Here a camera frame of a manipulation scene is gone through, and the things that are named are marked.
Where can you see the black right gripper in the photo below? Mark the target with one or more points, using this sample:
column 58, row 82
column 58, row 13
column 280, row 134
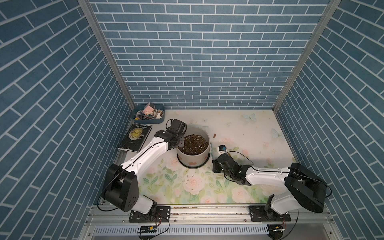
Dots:
column 215, row 164

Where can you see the floral table mat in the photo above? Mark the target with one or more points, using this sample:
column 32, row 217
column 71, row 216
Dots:
column 253, row 137

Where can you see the teal scrub brush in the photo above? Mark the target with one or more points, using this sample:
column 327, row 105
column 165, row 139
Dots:
column 211, row 151

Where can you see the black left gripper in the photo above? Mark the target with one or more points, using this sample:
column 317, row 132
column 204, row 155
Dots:
column 182, row 140

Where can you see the teal stationery tray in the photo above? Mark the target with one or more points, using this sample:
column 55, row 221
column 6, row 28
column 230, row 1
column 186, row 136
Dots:
column 139, row 117

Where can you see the black book gold cover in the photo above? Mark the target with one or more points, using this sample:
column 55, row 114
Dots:
column 135, row 138

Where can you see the dark green pot saucer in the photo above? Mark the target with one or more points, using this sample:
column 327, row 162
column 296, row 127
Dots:
column 193, row 162

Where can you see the green circuit board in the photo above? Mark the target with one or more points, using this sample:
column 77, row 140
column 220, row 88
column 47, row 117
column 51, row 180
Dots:
column 147, row 230

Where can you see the right black electronics module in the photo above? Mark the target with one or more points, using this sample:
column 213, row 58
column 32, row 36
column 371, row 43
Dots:
column 275, row 232

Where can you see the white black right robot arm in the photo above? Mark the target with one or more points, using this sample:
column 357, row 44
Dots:
column 302, row 188

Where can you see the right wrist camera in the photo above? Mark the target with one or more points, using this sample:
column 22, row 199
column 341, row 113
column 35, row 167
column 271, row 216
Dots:
column 222, row 149

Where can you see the white ceramic pot with soil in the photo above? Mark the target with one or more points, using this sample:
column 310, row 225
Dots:
column 196, row 142

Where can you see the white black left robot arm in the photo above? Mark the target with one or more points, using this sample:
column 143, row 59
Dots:
column 121, row 187

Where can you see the aluminium front rail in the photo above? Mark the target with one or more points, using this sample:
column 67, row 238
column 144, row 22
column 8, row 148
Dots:
column 208, row 222

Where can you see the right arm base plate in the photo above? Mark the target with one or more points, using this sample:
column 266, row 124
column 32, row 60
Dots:
column 264, row 213

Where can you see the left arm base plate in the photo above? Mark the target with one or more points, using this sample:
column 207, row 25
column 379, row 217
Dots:
column 155, row 215

